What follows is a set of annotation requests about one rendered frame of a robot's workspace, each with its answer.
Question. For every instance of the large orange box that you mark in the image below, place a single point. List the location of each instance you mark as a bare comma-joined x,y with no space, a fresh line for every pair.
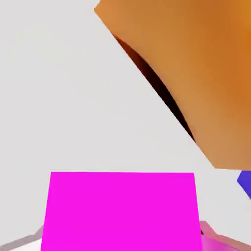
192,68

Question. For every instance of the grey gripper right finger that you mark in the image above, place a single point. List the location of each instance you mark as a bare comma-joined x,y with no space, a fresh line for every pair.
217,240

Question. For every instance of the small magenta cube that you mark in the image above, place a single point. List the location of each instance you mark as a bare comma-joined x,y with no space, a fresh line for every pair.
121,211

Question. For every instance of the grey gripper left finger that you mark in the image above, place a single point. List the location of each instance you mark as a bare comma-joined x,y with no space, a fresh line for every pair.
23,242

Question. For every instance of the small blue cube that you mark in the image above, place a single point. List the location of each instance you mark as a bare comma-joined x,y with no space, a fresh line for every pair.
245,182

